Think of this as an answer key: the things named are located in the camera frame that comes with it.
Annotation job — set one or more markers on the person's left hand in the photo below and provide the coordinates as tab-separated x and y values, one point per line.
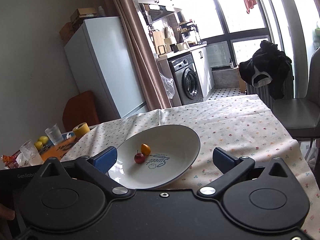
6	213

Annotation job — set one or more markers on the grey leather chair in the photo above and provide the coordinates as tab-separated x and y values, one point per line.
300	116

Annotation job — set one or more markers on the small orange kumquat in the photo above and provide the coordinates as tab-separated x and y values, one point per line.
145	149

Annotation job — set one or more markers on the cardboard boxes on fridge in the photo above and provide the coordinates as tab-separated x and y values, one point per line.
76	20

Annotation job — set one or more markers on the yellow lemon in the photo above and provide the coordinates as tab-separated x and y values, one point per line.
41	143

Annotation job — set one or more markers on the white kitchen cabinet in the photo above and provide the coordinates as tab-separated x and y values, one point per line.
204	71

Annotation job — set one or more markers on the brown wooden chair back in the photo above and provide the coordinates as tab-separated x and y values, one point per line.
79	109

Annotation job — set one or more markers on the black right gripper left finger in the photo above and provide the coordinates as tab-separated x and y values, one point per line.
94	170

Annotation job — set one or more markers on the white bowl with blue rim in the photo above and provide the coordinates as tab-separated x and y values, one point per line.
174	148

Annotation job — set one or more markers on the orange table mat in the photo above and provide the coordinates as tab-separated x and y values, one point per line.
60	150

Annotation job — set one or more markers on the pink left curtain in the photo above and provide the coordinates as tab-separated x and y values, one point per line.
144	61

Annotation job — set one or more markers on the black clothes on chair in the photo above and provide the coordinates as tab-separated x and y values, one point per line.
268	66

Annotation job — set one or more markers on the floral white tablecloth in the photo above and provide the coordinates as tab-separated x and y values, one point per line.
241	125

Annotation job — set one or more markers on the white refrigerator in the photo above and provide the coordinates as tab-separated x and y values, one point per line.
100	61

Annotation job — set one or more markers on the small dark red apple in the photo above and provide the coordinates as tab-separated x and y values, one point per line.
139	158

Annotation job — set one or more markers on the black kitchen dish rack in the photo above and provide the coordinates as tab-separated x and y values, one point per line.
190	33

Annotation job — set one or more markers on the grey washing machine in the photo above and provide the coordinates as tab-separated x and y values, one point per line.
186	79

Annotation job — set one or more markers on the clear drinking glass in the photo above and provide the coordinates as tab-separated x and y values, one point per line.
54	134

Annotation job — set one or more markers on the yellow tape roll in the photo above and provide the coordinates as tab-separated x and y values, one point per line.
80	130

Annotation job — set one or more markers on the clear tilted glass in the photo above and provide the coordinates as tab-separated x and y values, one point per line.
31	153

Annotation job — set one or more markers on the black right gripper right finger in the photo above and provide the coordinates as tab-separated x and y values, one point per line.
234	170

